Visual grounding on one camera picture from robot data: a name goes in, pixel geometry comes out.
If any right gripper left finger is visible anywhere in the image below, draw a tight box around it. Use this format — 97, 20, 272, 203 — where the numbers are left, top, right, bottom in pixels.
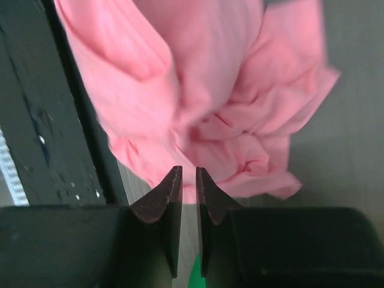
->
1, 166, 182, 287

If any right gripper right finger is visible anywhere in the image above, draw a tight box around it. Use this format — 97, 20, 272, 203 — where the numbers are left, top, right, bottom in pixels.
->
196, 167, 383, 287

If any pink t shirt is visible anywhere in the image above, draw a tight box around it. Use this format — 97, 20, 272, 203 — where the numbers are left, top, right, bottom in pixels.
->
54, 1, 340, 204

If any green garment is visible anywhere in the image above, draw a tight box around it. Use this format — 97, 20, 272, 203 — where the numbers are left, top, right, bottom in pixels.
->
187, 254, 206, 288

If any white slotted cable duct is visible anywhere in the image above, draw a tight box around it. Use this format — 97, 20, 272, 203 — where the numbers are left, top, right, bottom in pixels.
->
1, 131, 29, 206

